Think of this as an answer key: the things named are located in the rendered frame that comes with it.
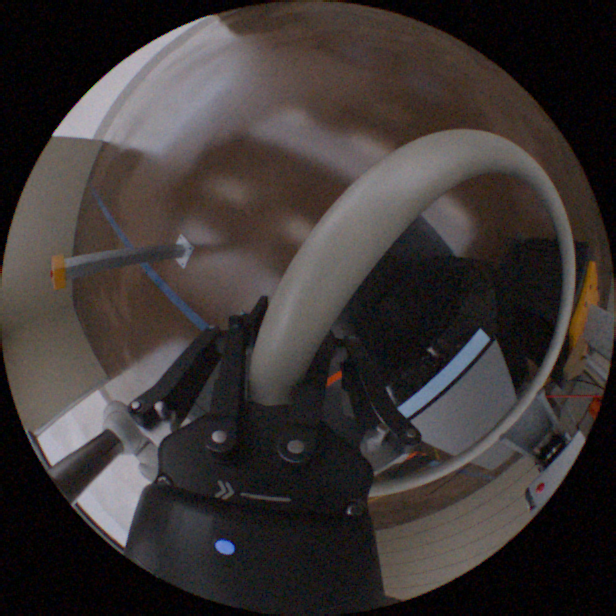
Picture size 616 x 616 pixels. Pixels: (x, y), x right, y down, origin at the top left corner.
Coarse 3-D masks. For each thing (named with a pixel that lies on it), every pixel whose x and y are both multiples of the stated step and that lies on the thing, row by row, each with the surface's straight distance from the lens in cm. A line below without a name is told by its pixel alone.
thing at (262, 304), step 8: (264, 296) 21; (256, 304) 19; (264, 304) 20; (256, 312) 17; (264, 312) 20; (248, 320) 16; (256, 320) 16; (248, 328) 16; (256, 328) 16; (248, 336) 16; (256, 336) 17; (248, 344) 16; (248, 352) 17
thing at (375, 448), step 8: (384, 424) 9; (368, 432) 10; (376, 432) 9; (384, 432) 9; (368, 440) 9; (376, 440) 9; (384, 440) 10; (360, 448) 10; (368, 448) 9; (376, 448) 9; (384, 448) 9; (392, 448) 9; (368, 456) 9; (376, 456) 9; (384, 456) 9; (392, 456) 9; (400, 456) 9; (376, 464) 9; (384, 464) 9; (392, 464) 10; (376, 472) 9
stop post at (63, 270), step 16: (80, 256) 126; (96, 256) 126; (112, 256) 128; (128, 256) 132; (144, 256) 140; (160, 256) 149; (176, 256) 161; (64, 272) 117; (80, 272) 123; (96, 272) 128
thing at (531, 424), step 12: (540, 396) 46; (528, 408) 54; (540, 408) 60; (528, 420) 58; (540, 420) 65; (552, 420) 65; (516, 432) 58; (528, 432) 64; (540, 432) 73; (564, 432) 93; (516, 444) 54; (528, 444) 72; (528, 456) 69
